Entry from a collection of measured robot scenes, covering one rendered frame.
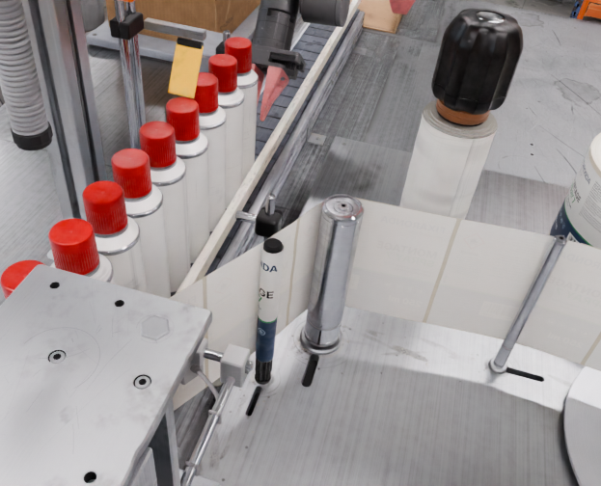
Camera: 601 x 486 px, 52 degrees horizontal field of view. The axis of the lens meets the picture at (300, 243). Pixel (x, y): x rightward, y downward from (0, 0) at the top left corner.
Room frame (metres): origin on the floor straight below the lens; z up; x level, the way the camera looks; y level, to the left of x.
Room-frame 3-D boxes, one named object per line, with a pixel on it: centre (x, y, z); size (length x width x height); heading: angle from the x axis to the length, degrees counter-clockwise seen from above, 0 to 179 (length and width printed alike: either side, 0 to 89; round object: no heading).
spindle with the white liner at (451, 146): (0.63, -0.16, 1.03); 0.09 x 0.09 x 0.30
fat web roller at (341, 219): (0.43, -0.03, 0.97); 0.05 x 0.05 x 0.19
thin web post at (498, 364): (0.42, -0.23, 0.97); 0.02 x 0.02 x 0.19
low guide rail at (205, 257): (0.88, 0.03, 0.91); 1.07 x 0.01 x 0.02; 169
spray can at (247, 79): (0.71, 0.10, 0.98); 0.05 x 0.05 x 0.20
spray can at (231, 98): (0.65, 0.11, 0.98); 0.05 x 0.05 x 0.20
